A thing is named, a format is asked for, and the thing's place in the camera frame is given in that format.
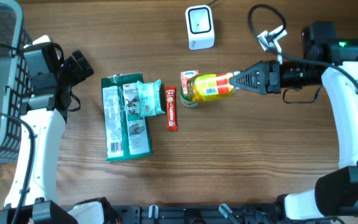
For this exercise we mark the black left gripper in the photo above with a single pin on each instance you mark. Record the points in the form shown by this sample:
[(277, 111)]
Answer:
[(80, 71)]

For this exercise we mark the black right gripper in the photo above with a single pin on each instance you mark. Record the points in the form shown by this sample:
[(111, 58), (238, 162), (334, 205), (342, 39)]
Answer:
[(274, 78)]

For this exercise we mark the yellow dish soap bottle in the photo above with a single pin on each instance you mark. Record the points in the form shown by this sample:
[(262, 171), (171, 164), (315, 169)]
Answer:
[(210, 87)]

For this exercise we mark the red white tissue box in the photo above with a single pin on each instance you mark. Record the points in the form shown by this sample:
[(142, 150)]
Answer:
[(185, 76)]

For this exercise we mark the teal wet wipes pack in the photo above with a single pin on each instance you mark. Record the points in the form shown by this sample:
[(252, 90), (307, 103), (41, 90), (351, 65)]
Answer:
[(149, 98)]

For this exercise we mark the green gloves package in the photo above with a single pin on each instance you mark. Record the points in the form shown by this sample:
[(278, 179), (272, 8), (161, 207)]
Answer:
[(127, 134)]

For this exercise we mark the red coffee stick sachet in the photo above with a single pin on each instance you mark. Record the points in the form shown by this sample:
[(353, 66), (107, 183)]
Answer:
[(170, 92)]

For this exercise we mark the green lidded small jar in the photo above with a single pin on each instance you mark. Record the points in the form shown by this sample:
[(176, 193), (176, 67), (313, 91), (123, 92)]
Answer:
[(186, 101)]

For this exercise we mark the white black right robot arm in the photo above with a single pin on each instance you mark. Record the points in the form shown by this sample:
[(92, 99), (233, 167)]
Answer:
[(332, 64)]

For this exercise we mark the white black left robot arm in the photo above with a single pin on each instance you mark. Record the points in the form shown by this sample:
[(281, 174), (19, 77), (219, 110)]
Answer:
[(43, 116)]

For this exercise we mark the white barcode scanner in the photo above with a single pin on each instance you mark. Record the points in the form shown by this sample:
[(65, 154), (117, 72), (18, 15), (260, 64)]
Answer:
[(200, 27)]

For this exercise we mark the dark grey plastic shopping basket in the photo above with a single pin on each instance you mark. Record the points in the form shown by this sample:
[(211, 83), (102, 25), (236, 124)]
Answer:
[(14, 77)]

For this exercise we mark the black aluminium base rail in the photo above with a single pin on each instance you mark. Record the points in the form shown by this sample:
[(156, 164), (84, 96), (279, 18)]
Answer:
[(246, 214)]

